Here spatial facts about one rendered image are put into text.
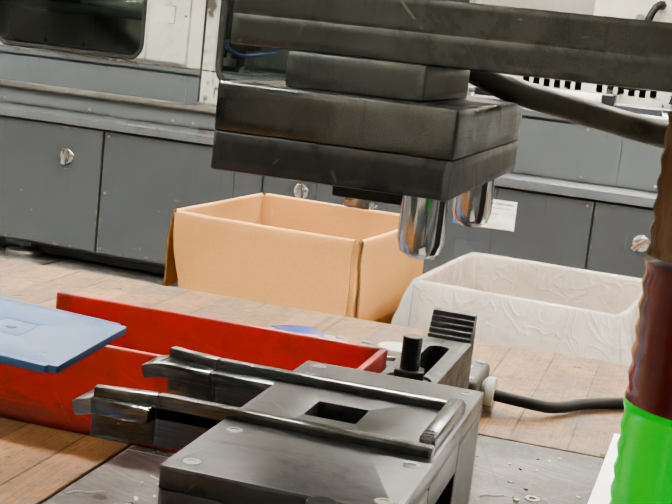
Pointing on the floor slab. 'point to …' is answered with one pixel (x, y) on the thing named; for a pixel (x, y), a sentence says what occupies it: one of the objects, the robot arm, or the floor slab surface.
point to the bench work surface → (31, 473)
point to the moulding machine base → (95, 148)
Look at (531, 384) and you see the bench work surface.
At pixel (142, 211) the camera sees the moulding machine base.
